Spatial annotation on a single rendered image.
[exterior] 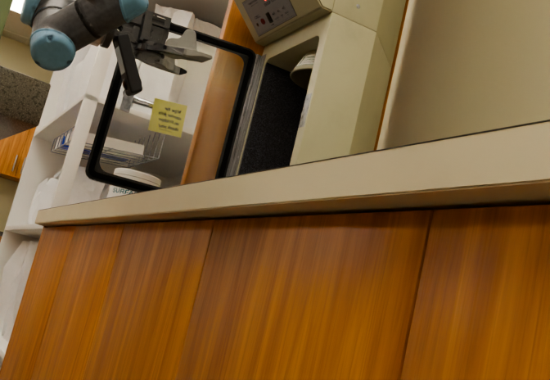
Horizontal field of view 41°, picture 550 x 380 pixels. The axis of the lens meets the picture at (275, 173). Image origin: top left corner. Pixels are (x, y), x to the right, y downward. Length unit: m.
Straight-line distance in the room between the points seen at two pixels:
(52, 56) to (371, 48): 0.64
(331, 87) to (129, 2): 0.44
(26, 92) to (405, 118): 1.42
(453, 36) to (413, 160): 1.39
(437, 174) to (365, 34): 1.05
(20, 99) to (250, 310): 0.33
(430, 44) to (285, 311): 1.36
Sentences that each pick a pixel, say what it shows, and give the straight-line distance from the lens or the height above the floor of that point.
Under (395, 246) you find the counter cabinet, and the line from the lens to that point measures 0.61.
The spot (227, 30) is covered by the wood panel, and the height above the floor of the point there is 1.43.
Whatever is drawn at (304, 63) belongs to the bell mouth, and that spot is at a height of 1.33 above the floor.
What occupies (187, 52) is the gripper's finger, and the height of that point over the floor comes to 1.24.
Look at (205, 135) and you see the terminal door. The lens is 1.72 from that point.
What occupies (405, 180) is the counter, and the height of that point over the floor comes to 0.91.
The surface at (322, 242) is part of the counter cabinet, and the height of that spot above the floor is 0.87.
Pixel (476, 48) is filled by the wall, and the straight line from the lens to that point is 1.85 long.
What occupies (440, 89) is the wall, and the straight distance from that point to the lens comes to 1.90.
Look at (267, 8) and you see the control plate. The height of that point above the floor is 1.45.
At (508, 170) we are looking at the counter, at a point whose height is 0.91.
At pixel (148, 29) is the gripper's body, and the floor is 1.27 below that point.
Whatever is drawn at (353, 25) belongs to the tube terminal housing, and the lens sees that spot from 1.56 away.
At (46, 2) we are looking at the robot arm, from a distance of 1.44.
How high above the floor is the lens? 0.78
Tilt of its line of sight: 11 degrees up
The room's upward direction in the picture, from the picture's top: 14 degrees clockwise
